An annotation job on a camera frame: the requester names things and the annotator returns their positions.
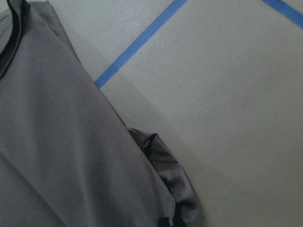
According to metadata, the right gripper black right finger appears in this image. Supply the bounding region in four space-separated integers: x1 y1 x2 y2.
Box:
173 218 184 227

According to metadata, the blue floor tape grid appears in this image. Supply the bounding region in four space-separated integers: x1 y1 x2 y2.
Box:
95 0 303 89

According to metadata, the brown t-shirt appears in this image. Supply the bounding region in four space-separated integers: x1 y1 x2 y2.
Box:
0 0 198 227

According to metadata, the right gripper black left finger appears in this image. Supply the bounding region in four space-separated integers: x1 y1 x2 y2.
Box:
158 217 169 227

